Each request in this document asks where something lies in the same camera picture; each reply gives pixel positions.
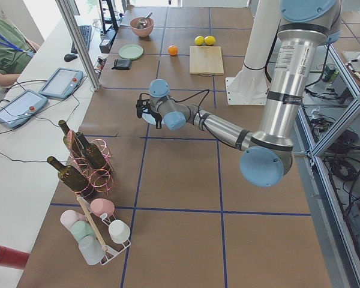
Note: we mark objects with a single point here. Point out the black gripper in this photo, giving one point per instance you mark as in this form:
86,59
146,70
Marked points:
155,117

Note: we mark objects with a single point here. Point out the orange fruit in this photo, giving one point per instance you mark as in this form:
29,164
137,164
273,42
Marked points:
172,50

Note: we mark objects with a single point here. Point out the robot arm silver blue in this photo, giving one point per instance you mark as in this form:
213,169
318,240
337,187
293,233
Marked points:
267,153

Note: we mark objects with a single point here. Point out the light blue plate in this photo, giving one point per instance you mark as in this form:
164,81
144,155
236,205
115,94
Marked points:
149,118

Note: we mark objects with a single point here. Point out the light green plate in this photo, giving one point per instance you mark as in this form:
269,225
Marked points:
131,51

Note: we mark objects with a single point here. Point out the dark grey folded cloth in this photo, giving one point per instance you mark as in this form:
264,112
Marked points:
122,64

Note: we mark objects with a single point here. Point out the dark wine bottle middle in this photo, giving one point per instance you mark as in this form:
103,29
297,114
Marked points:
92,153

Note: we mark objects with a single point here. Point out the dark wine bottle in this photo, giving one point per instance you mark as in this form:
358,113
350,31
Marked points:
70,141
72,178
92,153

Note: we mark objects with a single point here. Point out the wooden cutting board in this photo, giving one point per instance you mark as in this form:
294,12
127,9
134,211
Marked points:
206,60

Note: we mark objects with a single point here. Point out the dark wine bottle back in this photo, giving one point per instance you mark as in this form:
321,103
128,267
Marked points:
70,141

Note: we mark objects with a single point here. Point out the pink bowl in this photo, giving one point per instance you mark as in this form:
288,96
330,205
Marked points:
139,30

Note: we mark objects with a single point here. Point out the yellow lemon left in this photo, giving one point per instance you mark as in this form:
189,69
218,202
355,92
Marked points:
199,40

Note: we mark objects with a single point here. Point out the yellow lemon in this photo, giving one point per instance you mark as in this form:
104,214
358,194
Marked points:
209,40
199,40

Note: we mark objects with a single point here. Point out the teach pendant tablet far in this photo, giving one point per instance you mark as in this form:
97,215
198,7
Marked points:
62,83

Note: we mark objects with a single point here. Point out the teach pendant tablet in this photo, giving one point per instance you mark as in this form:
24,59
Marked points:
22,108
62,83

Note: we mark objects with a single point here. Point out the metal spoon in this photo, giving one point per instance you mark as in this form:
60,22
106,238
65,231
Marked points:
143,21

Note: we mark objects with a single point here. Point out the yellow lemon right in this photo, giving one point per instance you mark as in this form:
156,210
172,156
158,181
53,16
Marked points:
209,40

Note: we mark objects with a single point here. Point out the black computer mouse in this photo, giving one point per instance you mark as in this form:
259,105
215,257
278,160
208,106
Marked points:
70,57

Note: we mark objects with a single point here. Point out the dark wine bottle front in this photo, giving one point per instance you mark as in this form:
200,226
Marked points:
72,178

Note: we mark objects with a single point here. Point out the pink cup top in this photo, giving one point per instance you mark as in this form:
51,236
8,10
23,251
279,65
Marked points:
102,206

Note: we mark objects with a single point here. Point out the black keyboard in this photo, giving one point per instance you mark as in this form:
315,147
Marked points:
86,32

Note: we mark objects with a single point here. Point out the white cup right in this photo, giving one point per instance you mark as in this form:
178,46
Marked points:
119,231

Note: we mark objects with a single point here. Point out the pale pink cup left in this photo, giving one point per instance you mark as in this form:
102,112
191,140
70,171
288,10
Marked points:
69,217

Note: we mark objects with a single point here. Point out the teach pendant tablet near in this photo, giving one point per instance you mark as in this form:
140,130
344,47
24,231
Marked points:
22,108

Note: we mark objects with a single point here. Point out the mint green cup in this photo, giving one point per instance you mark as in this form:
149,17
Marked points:
81,229

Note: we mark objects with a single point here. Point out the light blue cup bottom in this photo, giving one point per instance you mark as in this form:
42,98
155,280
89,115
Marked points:
91,250

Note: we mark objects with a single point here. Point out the person in green shirt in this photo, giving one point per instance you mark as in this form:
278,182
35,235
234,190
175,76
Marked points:
16,52

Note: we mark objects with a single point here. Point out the red cylinder tube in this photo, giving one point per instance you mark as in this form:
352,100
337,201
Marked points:
12,258

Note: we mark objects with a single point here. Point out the copper wire bottle rack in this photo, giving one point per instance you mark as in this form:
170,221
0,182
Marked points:
101,180

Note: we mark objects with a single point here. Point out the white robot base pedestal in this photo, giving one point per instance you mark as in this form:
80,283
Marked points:
249,86

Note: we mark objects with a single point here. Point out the wooden rack handle stick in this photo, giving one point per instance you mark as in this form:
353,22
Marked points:
85,207

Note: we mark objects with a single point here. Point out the aluminium frame post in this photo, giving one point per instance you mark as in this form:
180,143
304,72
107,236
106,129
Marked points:
70,21

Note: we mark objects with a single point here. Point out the white wire cup rack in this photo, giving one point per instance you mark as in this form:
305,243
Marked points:
112,252

